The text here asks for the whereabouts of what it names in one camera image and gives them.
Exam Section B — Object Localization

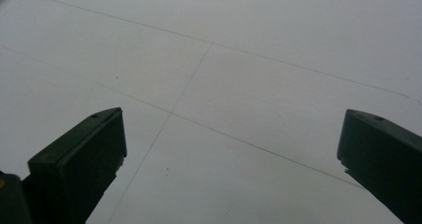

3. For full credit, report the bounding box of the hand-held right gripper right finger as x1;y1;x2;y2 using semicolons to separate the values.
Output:
336;109;422;224

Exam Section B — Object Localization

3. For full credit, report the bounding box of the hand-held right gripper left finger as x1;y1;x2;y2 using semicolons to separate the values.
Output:
21;107;128;224

